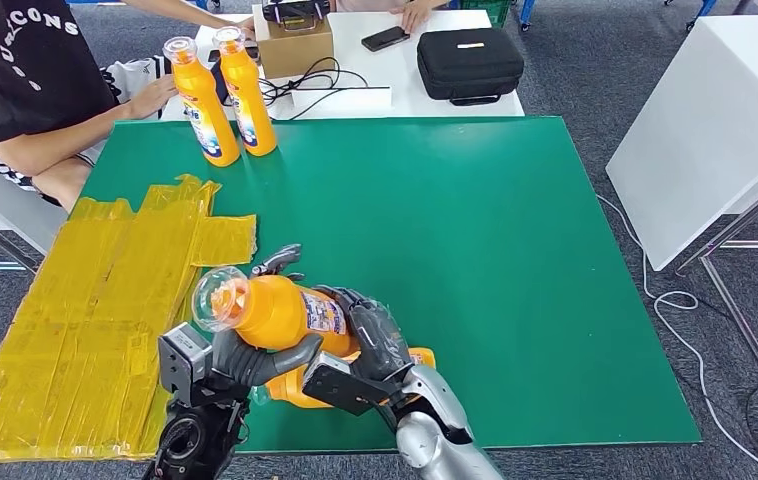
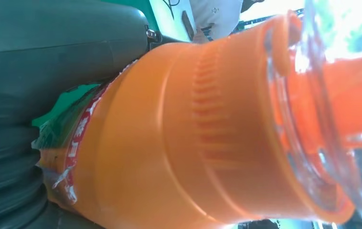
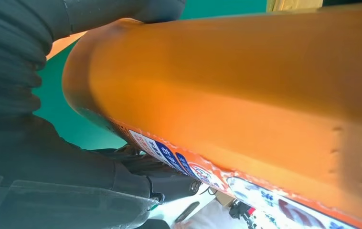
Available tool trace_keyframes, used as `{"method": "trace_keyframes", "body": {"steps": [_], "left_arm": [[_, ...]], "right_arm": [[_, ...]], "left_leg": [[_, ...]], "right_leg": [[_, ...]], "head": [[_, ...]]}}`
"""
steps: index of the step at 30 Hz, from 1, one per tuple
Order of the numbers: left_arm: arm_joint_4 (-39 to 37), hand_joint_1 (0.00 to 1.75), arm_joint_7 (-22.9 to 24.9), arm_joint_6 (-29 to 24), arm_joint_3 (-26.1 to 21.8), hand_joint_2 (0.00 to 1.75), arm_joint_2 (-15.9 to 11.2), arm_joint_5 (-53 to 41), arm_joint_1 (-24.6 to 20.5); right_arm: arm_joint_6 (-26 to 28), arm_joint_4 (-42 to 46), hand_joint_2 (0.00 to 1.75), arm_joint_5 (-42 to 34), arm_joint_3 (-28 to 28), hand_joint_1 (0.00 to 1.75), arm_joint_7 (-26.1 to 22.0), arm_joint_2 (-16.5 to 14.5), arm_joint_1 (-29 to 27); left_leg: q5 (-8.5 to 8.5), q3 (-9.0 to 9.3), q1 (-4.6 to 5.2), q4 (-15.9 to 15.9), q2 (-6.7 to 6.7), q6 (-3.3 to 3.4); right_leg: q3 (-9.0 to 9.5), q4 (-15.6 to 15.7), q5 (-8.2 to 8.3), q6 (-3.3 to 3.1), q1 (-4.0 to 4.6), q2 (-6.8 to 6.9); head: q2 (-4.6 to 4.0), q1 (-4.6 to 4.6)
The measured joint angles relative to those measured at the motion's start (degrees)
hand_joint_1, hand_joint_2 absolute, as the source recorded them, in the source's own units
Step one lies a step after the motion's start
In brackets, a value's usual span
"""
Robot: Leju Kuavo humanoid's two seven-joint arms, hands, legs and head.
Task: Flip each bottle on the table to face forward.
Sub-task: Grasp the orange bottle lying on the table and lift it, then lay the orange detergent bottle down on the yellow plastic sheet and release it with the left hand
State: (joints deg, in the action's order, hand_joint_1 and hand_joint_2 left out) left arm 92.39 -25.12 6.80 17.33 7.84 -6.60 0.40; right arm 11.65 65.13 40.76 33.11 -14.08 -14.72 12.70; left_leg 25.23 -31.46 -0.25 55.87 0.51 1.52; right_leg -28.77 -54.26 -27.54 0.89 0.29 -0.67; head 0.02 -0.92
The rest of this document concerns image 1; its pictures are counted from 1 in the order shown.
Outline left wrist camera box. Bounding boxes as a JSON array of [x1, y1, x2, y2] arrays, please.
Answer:
[[157, 322, 214, 407]]

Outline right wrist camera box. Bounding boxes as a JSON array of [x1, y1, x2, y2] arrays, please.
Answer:
[[300, 351, 395, 418]]

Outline metal stand frame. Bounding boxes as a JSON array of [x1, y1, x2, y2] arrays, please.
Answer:
[[673, 158, 758, 445]]

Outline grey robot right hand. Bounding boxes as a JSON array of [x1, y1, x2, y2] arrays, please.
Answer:
[[312, 284, 415, 387]]

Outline person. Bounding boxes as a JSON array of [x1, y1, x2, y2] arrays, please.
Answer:
[[335, 0, 453, 36], [0, 0, 180, 212], [120, 0, 258, 40]]

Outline white floor cable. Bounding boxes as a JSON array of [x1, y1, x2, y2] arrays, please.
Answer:
[[598, 193, 758, 480]]

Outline black carrying case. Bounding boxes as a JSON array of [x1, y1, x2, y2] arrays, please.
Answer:
[[416, 27, 526, 107]]

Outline orange detergent bottle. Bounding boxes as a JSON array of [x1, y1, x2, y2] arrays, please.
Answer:
[[251, 346, 439, 411], [161, 36, 242, 168], [211, 26, 279, 158], [191, 266, 362, 360]]

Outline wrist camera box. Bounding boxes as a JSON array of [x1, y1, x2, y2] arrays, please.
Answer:
[[157, 322, 214, 407], [300, 351, 395, 418]]

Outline white cabinet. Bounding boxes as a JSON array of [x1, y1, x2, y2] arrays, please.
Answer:
[[605, 15, 758, 272]]

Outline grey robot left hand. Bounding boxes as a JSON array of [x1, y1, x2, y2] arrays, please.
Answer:
[[209, 243, 325, 392]]

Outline white desk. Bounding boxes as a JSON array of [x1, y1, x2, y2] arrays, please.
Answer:
[[160, 7, 526, 121]]

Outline black cables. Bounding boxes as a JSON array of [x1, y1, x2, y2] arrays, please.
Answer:
[[259, 56, 370, 122]]

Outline yellow taped cardboard sheet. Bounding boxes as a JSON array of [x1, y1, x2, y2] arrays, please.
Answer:
[[0, 174, 258, 464]]

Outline white flat box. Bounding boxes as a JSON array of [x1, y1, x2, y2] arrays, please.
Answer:
[[290, 85, 394, 119]]

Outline cardboard box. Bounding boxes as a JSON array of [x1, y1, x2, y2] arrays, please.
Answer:
[[251, 0, 335, 80]]

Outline black controller device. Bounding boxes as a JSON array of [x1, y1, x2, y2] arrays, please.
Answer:
[[261, 0, 332, 30]]

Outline black smartphone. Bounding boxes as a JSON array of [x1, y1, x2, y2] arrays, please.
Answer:
[[360, 25, 412, 54]]

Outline green plastic crate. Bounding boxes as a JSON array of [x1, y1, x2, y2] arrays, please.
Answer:
[[461, 0, 511, 28]]

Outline dark flat tablet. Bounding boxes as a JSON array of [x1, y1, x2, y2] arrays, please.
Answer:
[[206, 42, 262, 63]]

